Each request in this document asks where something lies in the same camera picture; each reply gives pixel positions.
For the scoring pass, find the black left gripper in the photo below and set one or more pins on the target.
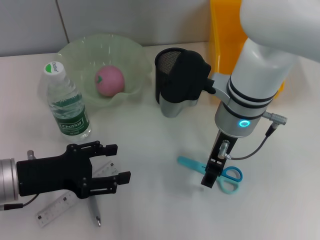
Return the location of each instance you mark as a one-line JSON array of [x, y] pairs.
[[45, 175]]

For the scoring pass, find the silver ballpoint pen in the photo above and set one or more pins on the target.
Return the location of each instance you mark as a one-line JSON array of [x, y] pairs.
[[95, 208]]

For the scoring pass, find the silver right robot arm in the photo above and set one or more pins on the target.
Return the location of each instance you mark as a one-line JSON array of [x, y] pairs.
[[255, 75]]

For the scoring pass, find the clear green-label water bottle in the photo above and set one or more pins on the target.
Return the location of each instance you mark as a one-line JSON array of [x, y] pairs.
[[70, 110]]

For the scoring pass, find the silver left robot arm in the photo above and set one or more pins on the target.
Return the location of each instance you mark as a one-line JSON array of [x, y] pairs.
[[7, 180]]

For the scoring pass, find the clear plastic ruler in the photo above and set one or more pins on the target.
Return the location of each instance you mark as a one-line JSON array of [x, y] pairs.
[[52, 211]]

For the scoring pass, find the pale green wavy fruit plate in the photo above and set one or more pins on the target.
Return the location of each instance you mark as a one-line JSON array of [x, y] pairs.
[[75, 55]]

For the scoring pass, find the yellow plastic bin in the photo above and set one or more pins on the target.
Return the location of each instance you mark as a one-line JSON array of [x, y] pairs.
[[221, 37]]

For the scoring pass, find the pink toy peach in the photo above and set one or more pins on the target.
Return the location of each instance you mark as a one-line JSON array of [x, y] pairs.
[[110, 81]]

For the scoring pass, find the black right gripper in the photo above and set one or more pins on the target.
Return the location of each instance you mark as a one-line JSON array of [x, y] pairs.
[[222, 140]]

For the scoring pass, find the black mesh pen holder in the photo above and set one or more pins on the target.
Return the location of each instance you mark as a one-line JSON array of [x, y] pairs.
[[163, 62]]

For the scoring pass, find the blue safety scissors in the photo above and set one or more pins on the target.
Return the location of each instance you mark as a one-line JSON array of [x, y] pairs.
[[187, 162]]

